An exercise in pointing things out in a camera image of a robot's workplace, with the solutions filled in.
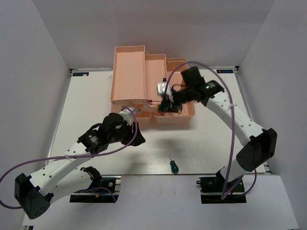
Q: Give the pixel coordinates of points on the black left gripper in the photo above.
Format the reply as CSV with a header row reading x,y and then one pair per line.
x,y
131,135

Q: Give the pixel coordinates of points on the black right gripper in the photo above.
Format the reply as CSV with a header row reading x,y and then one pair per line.
x,y
170,106

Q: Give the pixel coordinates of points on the pink plastic toolbox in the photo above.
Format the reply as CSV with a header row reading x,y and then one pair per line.
x,y
136,74

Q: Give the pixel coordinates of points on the green orange handled screwdriver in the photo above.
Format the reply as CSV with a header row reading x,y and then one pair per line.
x,y
160,108

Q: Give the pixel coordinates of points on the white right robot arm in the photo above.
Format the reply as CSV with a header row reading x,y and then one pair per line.
x,y
258,143

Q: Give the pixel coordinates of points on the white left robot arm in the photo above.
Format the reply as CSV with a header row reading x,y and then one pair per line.
x,y
64,176

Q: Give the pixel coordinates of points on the black blue lock sticker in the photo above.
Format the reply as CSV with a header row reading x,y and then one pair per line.
x,y
224,71

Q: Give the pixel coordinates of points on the stubby green screwdriver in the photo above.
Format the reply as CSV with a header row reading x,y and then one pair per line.
x,y
173,165

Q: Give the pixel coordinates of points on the left blue table sticker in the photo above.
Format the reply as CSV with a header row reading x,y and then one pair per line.
x,y
79,74

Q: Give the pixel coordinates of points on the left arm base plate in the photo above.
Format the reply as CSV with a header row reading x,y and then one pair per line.
x,y
107,192

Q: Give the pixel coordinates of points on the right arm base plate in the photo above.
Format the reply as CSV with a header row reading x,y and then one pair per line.
x,y
211,189

